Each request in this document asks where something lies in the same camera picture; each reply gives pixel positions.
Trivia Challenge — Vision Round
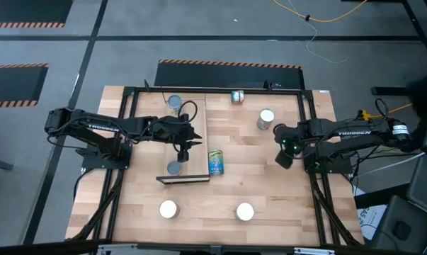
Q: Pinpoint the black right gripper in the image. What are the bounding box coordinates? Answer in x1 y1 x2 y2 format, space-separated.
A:
273 123 306 170

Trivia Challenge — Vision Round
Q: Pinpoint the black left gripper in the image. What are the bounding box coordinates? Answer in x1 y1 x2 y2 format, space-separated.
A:
151 113 203 163

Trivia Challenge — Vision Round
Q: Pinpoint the silver aluminium bracket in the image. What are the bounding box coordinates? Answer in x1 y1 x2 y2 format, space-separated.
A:
292 246 336 255
96 243 140 255

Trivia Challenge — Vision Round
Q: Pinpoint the green yellow label can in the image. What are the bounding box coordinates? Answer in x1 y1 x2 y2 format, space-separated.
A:
166 93 183 116

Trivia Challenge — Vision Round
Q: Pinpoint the thin white cable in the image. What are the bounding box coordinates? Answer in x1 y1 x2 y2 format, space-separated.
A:
287 0 351 64

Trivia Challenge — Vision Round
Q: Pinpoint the white printed box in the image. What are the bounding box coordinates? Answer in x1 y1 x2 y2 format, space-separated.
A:
353 186 388 242

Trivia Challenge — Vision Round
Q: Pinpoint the dark gray desk top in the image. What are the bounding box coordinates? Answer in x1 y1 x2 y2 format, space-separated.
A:
406 155 427 220

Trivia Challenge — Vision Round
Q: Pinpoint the dark gray desk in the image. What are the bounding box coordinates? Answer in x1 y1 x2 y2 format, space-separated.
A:
370 194 427 255
406 155 427 220

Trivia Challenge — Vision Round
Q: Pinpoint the black desk leg frame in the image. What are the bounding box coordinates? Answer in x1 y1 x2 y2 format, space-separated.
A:
340 0 427 96

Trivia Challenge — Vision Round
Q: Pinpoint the orange pineapple label can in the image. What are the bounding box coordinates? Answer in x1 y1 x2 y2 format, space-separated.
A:
159 200 181 220

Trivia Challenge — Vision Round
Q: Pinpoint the short yellow pink rings can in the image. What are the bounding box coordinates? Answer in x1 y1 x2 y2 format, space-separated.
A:
166 159 183 176

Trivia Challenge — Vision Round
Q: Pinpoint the black table frame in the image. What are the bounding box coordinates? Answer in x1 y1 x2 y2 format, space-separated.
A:
69 80 365 249

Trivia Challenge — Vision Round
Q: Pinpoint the yellow extension cable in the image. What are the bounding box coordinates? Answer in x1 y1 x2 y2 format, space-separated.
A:
272 0 369 23
370 102 414 120

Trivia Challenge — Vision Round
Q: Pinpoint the thick white cable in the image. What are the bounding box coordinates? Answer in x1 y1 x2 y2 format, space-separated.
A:
354 151 427 176

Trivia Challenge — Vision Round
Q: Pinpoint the blue cherries label can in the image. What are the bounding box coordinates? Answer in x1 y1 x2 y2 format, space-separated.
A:
207 149 225 176

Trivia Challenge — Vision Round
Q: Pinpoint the tall peaches label can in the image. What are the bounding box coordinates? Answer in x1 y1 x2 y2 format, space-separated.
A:
256 108 276 131

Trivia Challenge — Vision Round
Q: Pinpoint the dark gray lower desk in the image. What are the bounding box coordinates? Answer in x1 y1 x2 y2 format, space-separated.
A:
370 194 427 255

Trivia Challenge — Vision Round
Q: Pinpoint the wooden shelf with black frame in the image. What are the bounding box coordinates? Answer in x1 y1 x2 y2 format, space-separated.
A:
155 92 211 183

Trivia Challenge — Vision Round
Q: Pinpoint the black hazard-striped floor mat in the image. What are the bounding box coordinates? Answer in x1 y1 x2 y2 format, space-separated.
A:
153 58 305 90
0 0 74 29
0 62 50 110

